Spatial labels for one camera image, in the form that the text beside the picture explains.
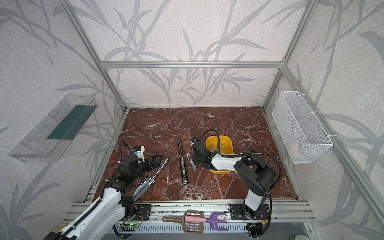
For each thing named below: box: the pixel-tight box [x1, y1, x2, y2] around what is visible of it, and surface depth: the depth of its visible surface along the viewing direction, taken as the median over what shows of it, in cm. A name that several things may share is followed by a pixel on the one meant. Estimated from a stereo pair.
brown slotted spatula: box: [162, 209, 204, 234], surface depth 71 cm
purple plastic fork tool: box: [206, 212, 228, 232], surface depth 71 cm
